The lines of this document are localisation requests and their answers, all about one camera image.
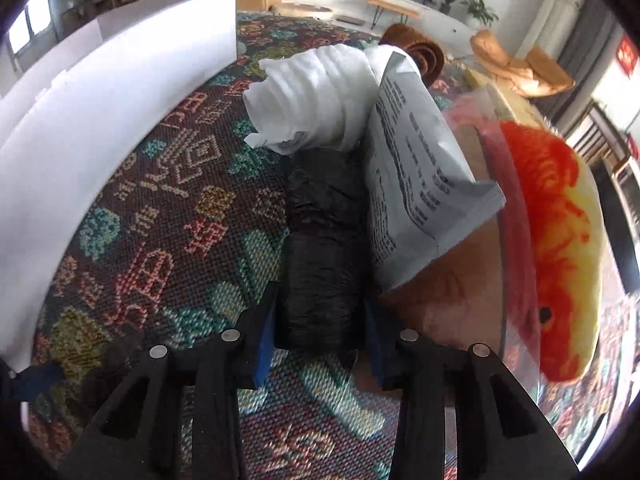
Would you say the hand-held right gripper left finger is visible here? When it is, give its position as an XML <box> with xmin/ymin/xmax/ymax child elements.
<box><xmin>57</xmin><ymin>282</ymin><xmax>280</xmax><ymax>480</ymax></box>

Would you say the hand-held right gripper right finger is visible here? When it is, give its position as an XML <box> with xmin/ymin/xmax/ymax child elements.
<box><xmin>364</xmin><ymin>300</ymin><xmax>581</xmax><ymax>480</ymax></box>

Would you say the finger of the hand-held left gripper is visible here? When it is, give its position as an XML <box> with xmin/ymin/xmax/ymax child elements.
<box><xmin>10</xmin><ymin>360</ymin><xmax>66</xmax><ymax>403</ymax></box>

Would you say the black plastic bag roll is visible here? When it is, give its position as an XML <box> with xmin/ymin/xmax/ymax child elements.
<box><xmin>277</xmin><ymin>149</ymin><xmax>368</xmax><ymax>353</ymax></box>

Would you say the clear plastic bag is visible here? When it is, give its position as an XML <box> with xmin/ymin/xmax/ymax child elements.
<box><xmin>367</xmin><ymin>85</ymin><xmax>616</xmax><ymax>411</ymax></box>

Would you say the white printed paper packet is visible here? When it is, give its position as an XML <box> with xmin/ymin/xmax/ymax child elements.
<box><xmin>362</xmin><ymin>47</ymin><xmax>508</xmax><ymax>293</ymax></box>

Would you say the orange yellow fish plush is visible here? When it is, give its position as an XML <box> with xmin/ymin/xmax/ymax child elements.
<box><xmin>492</xmin><ymin>120</ymin><xmax>613</xmax><ymax>386</ymax></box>

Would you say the brown mat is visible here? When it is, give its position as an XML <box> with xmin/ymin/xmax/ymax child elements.
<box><xmin>380</xmin><ymin>23</ymin><xmax>445</xmax><ymax>86</ymax></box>

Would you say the dark wooden slatted bench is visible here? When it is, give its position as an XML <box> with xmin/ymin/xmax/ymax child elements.
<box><xmin>575</xmin><ymin>100</ymin><xmax>640</xmax><ymax>196</ymax></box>

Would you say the orange lounge chair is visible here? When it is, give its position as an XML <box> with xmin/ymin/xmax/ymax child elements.
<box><xmin>470</xmin><ymin>29</ymin><xmax>576</xmax><ymax>97</ymax></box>

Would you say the small wooden bench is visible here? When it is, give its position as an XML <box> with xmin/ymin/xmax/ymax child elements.
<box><xmin>367</xmin><ymin>0</ymin><xmax>421</xmax><ymax>31</ymax></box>

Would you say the large green potted plant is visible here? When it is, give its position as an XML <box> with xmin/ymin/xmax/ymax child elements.
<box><xmin>460</xmin><ymin>0</ymin><xmax>499</xmax><ymax>28</ymax></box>

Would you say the grey curtain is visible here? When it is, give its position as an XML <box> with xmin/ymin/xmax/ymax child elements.
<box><xmin>555</xmin><ymin>0</ymin><xmax>626</xmax><ymax>126</ymax></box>

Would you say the covered standing air conditioner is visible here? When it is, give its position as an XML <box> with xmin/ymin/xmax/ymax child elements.
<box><xmin>517</xmin><ymin>0</ymin><xmax>583</xmax><ymax>61</ymax></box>

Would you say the red wall hanging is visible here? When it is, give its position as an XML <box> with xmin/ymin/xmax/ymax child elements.
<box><xmin>616</xmin><ymin>42</ymin><xmax>638</xmax><ymax>81</ymax></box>

